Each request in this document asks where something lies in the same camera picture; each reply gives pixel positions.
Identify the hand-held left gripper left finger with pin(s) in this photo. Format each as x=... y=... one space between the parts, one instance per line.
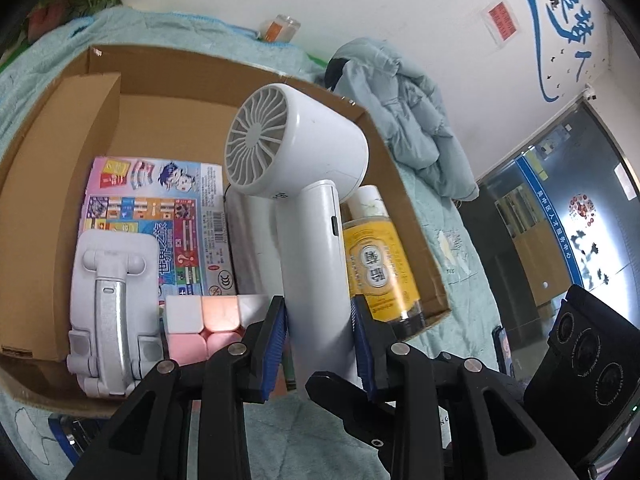
x=277 y=350

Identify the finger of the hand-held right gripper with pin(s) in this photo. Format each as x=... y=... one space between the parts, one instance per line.
x=345 y=400

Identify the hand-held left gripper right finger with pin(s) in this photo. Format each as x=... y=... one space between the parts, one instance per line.
x=362 y=355

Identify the pastel puzzle cube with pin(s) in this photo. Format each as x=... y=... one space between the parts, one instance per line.
x=220 y=315

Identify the yellow jar with black lid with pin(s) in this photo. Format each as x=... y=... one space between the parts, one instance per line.
x=380 y=270

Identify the silver tin canister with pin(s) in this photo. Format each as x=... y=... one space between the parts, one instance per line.
x=250 y=255

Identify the white hair dryer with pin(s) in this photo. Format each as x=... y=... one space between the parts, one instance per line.
x=310 y=240

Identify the white phone stand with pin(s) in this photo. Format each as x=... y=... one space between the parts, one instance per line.
x=110 y=310

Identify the colourful board game box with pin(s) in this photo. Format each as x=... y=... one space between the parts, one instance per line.
x=150 y=220

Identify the brown cardboard box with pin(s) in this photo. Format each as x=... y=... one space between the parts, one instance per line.
x=45 y=185

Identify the dark smartphone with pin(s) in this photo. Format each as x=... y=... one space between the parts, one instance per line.
x=502 y=347

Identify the teal bedspread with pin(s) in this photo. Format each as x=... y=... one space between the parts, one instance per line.
x=465 y=280

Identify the glass door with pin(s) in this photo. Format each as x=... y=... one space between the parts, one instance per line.
x=550 y=235

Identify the light blue down jacket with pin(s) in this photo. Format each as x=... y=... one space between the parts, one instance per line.
x=415 y=125

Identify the small glass jar orange label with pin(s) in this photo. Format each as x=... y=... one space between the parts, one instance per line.
x=277 y=30

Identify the red wall notice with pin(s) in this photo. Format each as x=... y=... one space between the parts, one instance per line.
x=502 y=22

